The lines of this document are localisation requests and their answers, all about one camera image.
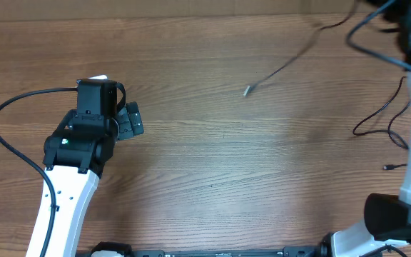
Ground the braided silver tip usb cable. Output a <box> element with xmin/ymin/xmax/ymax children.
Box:
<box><xmin>243</xmin><ymin>0</ymin><xmax>360</xmax><ymax>98</ymax></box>

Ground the thin black usb cable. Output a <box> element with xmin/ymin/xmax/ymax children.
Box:
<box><xmin>351</xmin><ymin>76</ymin><xmax>411</xmax><ymax>171</ymax></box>

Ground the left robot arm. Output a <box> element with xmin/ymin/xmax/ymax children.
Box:
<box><xmin>26</xmin><ymin>75</ymin><xmax>144</xmax><ymax>256</ymax></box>

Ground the cardboard back panel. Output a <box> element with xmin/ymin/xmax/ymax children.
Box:
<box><xmin>0</xmin><ymin>0</ymin><xmax>353</xmax><ymax>21</ymax></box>

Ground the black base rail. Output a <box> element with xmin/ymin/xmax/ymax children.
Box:
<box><xmin>75</xmin><ymin>242</ymin><xmax>332</xmax><ymax>257</ymax></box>

